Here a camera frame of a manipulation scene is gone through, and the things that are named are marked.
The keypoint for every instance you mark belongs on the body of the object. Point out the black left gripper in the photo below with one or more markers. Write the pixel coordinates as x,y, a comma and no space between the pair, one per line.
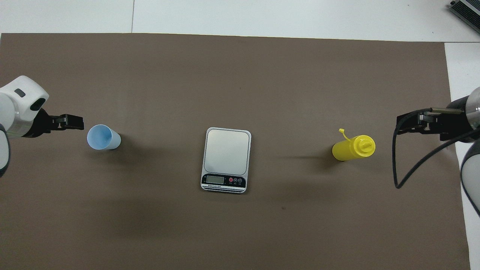
39,123

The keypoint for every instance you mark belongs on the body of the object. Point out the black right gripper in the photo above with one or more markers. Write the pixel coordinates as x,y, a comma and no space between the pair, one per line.
452,123

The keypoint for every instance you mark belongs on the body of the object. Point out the light blue plastic cup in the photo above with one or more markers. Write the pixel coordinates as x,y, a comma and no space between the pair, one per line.
103,137

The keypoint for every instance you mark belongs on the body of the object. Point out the yellow squeeze bottle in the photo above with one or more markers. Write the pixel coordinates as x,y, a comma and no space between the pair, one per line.
354,148

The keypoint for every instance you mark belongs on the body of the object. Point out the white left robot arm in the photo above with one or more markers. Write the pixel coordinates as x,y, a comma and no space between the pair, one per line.
18,101

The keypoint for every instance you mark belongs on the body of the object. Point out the silver digital kitchen scale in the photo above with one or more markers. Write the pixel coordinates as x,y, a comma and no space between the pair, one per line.
226,157

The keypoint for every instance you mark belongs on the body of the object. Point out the grey finned metal device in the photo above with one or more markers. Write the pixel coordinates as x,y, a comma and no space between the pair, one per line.
467,11

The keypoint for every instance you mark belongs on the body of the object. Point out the brown table mat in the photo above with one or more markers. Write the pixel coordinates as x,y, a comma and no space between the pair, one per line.
240,93

